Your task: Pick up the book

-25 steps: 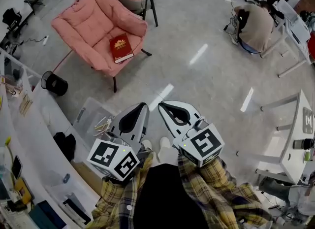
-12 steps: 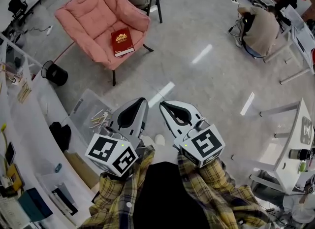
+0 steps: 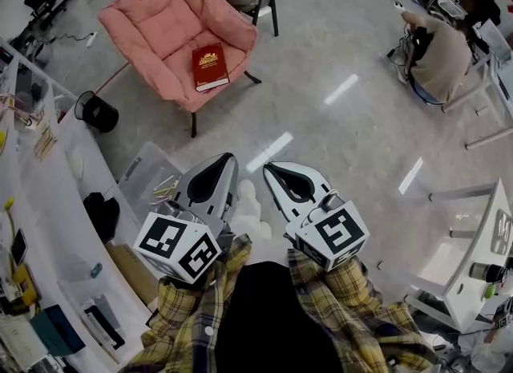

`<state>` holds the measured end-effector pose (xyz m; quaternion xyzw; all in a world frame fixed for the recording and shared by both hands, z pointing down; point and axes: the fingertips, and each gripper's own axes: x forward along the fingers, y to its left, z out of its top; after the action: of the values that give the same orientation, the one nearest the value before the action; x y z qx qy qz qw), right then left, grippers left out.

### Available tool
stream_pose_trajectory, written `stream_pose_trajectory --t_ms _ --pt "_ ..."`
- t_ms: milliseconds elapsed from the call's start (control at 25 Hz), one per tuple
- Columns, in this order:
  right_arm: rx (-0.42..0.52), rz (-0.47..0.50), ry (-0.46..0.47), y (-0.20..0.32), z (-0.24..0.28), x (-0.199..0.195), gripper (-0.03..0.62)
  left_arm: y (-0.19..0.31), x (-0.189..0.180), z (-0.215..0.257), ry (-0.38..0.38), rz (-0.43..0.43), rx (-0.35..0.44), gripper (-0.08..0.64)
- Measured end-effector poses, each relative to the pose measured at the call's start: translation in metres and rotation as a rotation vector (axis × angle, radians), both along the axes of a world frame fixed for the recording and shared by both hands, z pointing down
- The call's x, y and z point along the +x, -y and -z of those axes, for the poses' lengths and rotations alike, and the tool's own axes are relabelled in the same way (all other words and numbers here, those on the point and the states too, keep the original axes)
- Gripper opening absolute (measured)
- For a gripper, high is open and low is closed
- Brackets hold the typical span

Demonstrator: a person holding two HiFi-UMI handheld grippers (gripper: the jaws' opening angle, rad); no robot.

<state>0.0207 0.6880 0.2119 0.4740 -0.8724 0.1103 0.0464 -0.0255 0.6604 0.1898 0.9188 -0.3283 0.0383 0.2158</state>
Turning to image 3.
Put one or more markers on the black flask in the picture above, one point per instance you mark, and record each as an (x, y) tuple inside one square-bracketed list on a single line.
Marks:
[(487, 272)]

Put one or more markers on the white power strip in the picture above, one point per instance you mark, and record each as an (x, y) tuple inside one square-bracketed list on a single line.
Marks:
[(397, 5), (91, 39)]

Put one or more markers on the person's black top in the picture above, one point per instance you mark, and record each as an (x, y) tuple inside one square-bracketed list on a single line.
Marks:
[(272, 315)]

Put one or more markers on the long white workbench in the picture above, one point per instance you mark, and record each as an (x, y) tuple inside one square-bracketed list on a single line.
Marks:
[(48, 211)]

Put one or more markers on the grey tray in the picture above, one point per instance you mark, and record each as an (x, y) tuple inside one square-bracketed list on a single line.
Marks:
[(503, 232)]

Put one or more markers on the person's right forearm plaid sleeve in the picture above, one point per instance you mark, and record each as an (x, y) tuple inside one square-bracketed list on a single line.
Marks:
[(352, 315)]

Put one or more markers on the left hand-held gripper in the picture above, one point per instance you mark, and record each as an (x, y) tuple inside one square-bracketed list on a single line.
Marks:
[(176, 243)]

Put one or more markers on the small white table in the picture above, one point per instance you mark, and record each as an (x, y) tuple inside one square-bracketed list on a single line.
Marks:
[(469, 251)]

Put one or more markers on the teal box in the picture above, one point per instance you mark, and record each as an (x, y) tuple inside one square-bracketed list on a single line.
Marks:
[(56, 331)]

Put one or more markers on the clear plastic storage box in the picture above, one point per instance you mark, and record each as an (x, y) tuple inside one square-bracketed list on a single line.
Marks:
[(152, 179)]

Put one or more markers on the bundle of wooden sticks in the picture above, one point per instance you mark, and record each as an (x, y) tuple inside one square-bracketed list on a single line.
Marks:
[(45, 143)]

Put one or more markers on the black smartphone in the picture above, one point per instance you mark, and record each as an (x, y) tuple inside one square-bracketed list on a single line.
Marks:
[(18, 247)]

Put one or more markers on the white frame desk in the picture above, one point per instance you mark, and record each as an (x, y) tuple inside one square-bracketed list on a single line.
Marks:
[(493, 94)]

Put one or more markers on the black bag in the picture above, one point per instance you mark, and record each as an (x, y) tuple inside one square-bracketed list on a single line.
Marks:
[(102, 213)]

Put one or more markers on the person's left forearm plaid sleeve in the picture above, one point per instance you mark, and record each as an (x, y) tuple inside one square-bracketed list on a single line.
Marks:
[(180, 315)]

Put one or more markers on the black mesh waste bin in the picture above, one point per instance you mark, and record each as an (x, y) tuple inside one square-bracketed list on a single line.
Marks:
[(98, 112)]

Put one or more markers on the brown cardboard sheet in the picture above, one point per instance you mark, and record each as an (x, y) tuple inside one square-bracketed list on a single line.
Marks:
[(130, 265)]

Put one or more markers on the red hardcover book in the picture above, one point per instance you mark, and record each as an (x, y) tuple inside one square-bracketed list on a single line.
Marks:
[(208, 68)]

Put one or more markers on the pink cushioned armchair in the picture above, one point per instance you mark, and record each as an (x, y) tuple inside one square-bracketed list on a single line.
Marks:
[(168, 30)]

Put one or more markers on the person's white fluffy slippers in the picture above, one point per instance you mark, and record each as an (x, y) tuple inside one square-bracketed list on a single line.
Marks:
[(252, 215)]

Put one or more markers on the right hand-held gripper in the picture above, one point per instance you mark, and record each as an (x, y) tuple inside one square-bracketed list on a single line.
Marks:
[(332, 235)]

